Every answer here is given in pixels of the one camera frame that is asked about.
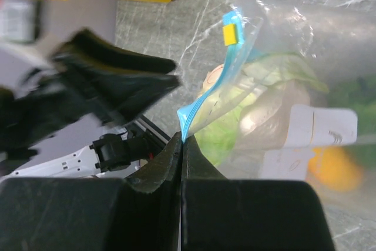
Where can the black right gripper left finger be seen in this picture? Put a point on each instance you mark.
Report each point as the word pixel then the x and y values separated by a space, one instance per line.
pixel 140 212

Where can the clear bag with blue zipper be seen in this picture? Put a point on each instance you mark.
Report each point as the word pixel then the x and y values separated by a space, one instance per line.
pixel 338 44

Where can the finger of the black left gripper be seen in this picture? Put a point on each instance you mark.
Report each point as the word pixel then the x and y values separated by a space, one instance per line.
pixel 88 47

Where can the green toy bell pepper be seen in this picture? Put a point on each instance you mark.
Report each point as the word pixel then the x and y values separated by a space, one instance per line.
pixel 359 95

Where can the white toy cauliflower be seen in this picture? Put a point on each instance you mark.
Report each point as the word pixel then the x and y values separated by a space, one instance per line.
pixel 251 108

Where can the yellow orange toy mango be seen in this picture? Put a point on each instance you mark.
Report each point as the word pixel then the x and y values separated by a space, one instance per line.
pixel 334 168

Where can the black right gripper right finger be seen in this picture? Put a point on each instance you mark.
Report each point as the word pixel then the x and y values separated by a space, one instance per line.
pixel 230 214

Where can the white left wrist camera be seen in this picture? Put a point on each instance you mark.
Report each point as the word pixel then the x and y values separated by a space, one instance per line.
pixel 26 30

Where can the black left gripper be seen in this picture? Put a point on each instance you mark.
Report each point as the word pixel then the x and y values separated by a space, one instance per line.
pixel 77 88

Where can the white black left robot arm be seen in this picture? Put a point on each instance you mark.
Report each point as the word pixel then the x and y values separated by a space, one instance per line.
pixel 109 153

